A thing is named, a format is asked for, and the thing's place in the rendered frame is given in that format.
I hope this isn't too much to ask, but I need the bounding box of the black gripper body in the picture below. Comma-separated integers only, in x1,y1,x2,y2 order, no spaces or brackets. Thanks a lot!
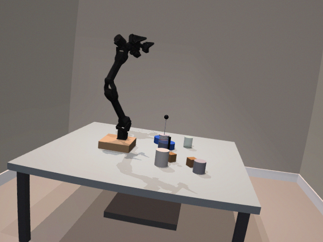
127,34,149,53

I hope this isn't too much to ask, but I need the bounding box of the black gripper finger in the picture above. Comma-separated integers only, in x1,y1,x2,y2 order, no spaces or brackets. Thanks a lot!
145,42,154,51
134,35,147,45

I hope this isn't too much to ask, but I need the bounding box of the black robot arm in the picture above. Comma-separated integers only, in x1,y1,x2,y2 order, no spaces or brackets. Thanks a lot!
104,34,141,140

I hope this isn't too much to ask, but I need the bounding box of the blue flat disc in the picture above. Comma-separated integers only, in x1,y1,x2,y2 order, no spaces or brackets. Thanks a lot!
154,135,159,144
169,141,175,151

